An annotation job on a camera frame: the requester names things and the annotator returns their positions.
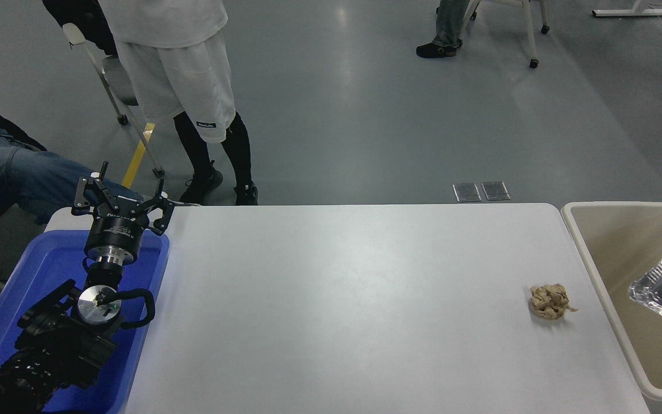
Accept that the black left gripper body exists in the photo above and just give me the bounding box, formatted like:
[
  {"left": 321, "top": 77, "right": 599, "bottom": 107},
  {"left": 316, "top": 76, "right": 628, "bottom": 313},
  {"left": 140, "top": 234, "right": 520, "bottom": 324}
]
[{"left": 85, "top": 212, "right": 152, "bottom": 257}]

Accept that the metal floor plate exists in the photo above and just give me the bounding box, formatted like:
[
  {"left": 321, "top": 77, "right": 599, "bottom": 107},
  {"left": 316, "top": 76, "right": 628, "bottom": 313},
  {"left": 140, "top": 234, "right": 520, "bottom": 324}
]
[
  {"left": 482, "top": 181, "right": 511, "bottom": 201},
  {"left": 453, "top": 183, "right": 482, "bottom": 202}
]

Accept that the seated person in jeans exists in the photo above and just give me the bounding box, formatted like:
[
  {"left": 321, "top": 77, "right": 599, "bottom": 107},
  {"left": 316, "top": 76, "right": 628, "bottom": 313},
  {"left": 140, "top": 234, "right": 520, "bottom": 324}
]
[{"left": 0, "top": 83, "right": 143, "bottom": 226}]

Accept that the blue plastic tray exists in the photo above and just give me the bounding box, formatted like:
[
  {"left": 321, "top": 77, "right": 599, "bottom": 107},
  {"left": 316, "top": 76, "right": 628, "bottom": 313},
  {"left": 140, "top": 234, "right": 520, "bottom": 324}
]
[{"left": 0, "top": 230, "right": 171, "bottom": 414}]

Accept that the white folding chair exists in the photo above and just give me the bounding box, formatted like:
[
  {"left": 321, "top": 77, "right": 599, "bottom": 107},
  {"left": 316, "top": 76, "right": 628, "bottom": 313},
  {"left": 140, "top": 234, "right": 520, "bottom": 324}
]
[{"left": 62, "top": 22, "right": 166, "bottom": 178}]

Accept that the standing person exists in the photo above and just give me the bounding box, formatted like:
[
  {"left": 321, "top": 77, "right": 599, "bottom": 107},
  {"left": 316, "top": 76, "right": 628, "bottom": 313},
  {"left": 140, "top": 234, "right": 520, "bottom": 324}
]
[{"left": 97, "top": 0, "right": 260, "bottom": 206}]

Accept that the seated person with dark shoes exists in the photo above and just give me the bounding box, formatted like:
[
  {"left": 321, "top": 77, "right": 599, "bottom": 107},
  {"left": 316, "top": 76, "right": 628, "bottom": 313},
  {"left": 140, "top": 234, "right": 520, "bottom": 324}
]
[{"left": 415, "top": 0, "right": 473, "bottom": 59}]

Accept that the crumpled tan paper ball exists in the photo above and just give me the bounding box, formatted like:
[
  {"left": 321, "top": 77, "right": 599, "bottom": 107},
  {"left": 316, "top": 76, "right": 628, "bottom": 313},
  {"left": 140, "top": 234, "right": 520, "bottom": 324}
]
[{"left": 529, "top": 283, "right": 579, "bottom": 320}]

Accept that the large pale bin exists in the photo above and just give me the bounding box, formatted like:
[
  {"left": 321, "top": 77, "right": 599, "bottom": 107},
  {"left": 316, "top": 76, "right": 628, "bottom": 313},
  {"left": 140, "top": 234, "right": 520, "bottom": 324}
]
[{"left": 561, "top": 201, "right": 662, "bottom": 414}]

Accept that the white stand foot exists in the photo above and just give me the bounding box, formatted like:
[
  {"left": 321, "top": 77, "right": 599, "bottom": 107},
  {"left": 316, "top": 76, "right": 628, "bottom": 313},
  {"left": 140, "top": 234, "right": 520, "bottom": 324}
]
[{"left": 591, "top": 0, "right": 662, "bottom": 18}]

